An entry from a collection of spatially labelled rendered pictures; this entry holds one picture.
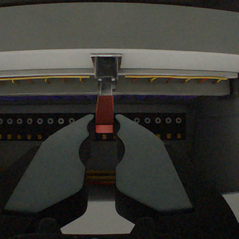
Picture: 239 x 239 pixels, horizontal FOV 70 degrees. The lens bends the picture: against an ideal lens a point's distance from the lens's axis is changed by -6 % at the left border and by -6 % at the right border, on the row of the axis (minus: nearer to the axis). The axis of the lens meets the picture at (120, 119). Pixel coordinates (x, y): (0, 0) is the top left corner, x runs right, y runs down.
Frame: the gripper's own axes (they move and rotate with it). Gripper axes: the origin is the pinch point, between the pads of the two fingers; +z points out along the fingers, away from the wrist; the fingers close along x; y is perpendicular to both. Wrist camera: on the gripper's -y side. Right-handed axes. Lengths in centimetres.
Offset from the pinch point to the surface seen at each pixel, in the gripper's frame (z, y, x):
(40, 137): 17.0, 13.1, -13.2
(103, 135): 17.2, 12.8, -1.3
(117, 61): 6.3, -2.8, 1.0
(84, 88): 9.7, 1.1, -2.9
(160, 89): 9.5, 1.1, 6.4
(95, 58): 5.0, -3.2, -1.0
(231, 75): 8.6, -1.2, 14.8
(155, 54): 5.2, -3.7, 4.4
